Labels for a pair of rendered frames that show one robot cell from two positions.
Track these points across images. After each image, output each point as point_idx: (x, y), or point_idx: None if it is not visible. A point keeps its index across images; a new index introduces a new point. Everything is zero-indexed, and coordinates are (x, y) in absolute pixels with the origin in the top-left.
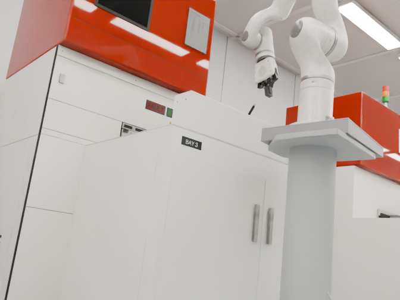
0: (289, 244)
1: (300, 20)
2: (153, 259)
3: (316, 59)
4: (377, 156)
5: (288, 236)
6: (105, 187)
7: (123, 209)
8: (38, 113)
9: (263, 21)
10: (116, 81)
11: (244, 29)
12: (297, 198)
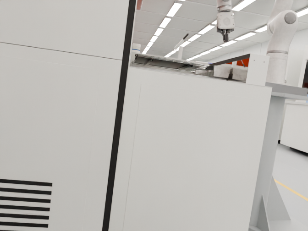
0: (266, 151)
1: (294, 13)
2: (254, 185)
3: (289, 42)
4: None
5: (266, 147)
6: (180, 122)
7: (213, 147)
8: (109, 25)
9: None
10: None
11: None
12: (275, 127)
